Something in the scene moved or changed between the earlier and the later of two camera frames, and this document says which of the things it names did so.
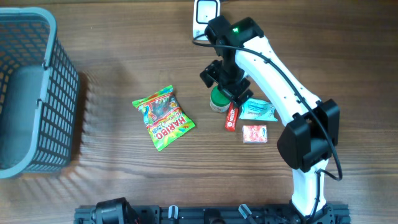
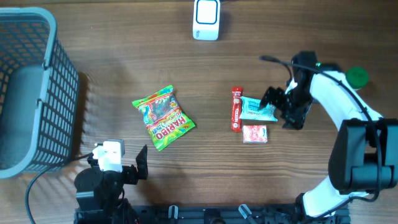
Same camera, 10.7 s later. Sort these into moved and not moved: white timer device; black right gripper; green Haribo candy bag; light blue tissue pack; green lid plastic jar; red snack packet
Moved: black right gripper; green lid plastic jar
Not moved: white timer device; green Haribo candy bag; red snack packet; light blue tissue pack
